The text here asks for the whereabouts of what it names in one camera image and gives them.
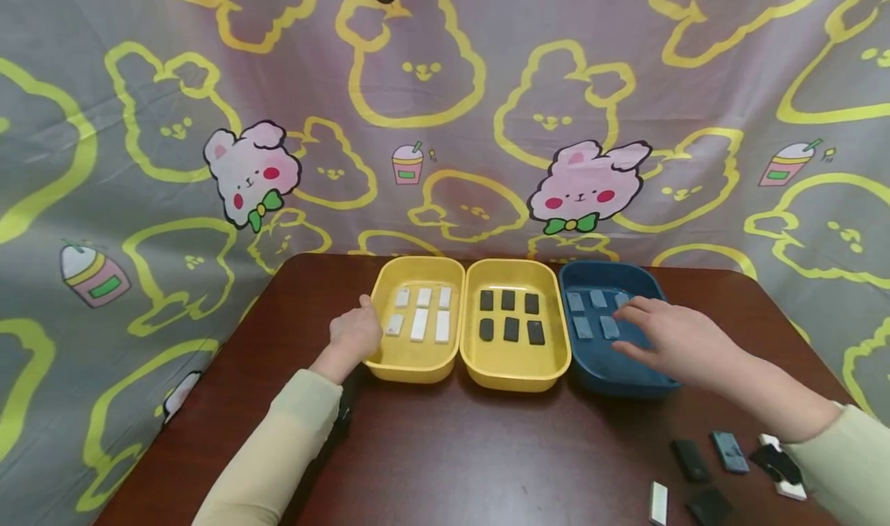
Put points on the person's right hand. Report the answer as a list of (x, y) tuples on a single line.
[(685, 341)]

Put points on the person's left hand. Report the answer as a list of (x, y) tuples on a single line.
[(352, 334)]

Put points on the person's right middle finger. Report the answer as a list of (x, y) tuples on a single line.
[(646, 303)]

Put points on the person's left thumb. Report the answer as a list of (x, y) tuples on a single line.
[(366, 304)]

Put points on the person's right index finger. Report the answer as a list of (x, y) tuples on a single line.
[(631, 316)]

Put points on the person's right thumb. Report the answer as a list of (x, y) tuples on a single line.
[(631, 348)]

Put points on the yellow plastic tray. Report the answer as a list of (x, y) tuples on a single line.
[(511, 362), (416, 358)]

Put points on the person's right forearm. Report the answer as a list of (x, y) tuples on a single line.
[(806, 425)]

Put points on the person's left forearm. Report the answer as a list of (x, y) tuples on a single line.
[(278, 453)]

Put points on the blue plastic tray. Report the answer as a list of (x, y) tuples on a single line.
[(599, 370)]

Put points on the set of blue blocks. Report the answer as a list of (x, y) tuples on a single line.
[(583, 327)]

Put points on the set of white blocks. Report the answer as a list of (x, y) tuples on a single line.
[(419, 324)]

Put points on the set of black blocks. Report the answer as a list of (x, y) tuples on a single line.
[(511, 328)]

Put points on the black rectangular block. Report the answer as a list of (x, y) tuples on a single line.
[(690, 459), (708, 507)]

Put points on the blue rectangular block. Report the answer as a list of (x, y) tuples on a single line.
[(729, 452)]

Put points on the white rectangular block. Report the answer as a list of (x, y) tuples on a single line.
[(769, 439), (658, 503), (792, 490)]

